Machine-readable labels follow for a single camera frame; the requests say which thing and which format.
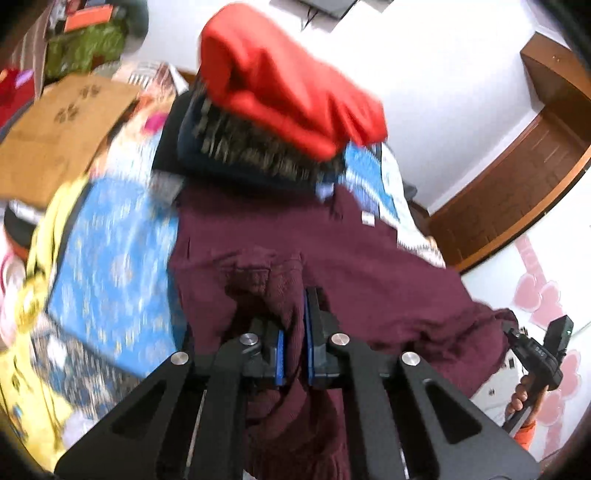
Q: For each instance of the red plush flower toy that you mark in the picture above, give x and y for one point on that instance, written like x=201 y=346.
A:
x=16 y=97

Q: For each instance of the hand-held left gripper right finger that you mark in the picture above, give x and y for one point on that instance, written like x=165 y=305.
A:
x=308 y=350

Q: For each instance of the orange box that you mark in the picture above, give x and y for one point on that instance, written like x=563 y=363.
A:
x=81 y=21

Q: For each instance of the blue patchwork bedspread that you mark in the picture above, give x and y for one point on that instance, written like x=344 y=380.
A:
x=111 y=263

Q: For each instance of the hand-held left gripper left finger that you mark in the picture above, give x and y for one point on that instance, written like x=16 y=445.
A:
x=278 y=360

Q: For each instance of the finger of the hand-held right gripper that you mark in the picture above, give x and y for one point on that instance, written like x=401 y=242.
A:
x=516 y=341

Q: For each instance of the person's right hand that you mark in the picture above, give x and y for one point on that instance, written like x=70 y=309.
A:
x=521 y=396

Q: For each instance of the black wall television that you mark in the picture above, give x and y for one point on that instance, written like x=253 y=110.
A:
x=328 y=7

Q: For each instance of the brown wooden door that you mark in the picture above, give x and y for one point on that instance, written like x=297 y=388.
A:
x=512 y=189

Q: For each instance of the dark patterned folded cloth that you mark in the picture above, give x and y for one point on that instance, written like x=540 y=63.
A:
x=258 y=147

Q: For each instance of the striped brown curtain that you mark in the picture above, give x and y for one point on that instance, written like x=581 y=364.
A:
x=32 y=46

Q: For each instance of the navy folded clothes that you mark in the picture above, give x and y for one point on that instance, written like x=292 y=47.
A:
x=194 y=152

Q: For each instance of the wooden wardrobe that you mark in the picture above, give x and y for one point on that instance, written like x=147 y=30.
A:
x=558 y=74

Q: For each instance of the striped cloth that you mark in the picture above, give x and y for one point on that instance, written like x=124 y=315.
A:
x=154 y=76

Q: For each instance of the maroon button shirt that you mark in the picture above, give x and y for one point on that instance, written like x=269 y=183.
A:
x=360 y=277

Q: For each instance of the yellow cartoon bed sheet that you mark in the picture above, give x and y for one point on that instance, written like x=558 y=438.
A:
x=32 y=360

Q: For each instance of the red folded garment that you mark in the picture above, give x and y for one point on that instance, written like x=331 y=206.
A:
x=286 y=83

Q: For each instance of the bamboo lap desk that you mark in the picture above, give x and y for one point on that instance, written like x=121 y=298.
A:
x=60 y=138

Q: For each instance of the white heart-print sliding door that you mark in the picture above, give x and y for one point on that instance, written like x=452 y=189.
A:
x=545 y=286

